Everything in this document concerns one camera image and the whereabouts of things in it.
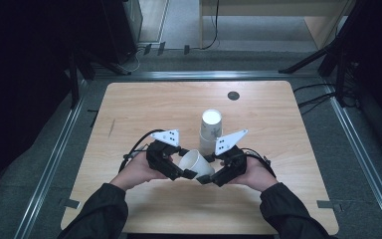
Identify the right hand-held gripper cable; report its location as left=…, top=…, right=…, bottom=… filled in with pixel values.
left=240, top=147, right=278, bottom=179

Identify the black tripod stand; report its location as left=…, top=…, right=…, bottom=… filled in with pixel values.
left=278, top=0, right=372, bottom=109

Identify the short metal floor rail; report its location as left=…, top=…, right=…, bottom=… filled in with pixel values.
left=89, top=70, right=326, bottom=83

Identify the black hanging cable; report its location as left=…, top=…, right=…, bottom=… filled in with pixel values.
left=200, top=0, right=221, bottom=52

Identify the black floor cable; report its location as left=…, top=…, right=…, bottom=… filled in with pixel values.
left=292, top=83, right=336, bottom=95
left=296, top=93, right=336, bottom=116

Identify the light wooden desk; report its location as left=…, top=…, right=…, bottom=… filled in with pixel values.
left=198, top=0, right=358, bottom=51

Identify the grey table bracket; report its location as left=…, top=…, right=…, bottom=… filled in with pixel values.
left=59, top=197, right=82, bottom=210
left=316, top=199, right=344, bottom=213

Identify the long metal floor rail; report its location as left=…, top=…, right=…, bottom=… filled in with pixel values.
left=13, top=79, right=91, bottom=239
left=321, top=79, right=382, bottom=239

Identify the printed white paper cup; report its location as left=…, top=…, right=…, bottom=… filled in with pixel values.
left=200, top=109, right=224, bottom=140

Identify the white floor cable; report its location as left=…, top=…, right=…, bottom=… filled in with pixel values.
left=122, top=46, right=147, bottom=73

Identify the plain white paper cup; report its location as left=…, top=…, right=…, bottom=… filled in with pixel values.
left=178, top=148, right=216, bottom=180
left=198, top=130, right=221, bottom=157

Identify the black computer tower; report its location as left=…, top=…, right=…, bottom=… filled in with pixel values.
left=100, top=0, right=144, bottom=66

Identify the person's right hand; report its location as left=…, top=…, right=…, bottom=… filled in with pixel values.
left=220, top=155, right=280, bottom=194

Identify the person's left hand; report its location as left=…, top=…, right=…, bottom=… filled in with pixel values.
left=109, top=150, right=174, bottom=192

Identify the black metal stand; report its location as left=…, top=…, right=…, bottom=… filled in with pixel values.
left=67, top=49, right=132, bottom=110

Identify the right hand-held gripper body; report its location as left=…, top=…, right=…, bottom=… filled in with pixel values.
left=214, top=128, right=250, bottom=187

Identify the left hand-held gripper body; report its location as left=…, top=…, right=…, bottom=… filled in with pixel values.
left=145, top=128, right=184, bottom=182

